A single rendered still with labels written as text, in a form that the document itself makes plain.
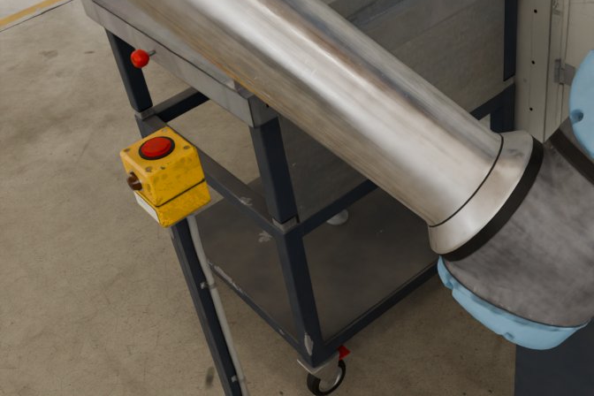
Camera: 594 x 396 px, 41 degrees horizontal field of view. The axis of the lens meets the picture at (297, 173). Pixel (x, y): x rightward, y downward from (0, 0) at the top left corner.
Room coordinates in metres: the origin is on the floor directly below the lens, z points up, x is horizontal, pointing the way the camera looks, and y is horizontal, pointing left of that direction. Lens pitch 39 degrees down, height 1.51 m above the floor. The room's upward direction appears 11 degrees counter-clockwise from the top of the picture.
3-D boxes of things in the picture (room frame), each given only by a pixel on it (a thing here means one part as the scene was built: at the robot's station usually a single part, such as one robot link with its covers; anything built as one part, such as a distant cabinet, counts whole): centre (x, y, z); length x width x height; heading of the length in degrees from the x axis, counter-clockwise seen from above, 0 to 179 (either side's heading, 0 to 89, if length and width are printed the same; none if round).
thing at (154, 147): (0.87, 0.18, 0.90); 0.04 x 0.04 x 0.02
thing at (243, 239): (1.47, -0.08, 0.46); 0.64 x 0.58 x 0.66; 121
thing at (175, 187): (0.87, 0.18, 0.85); 0.08 x 0.08 x 0.10; 31
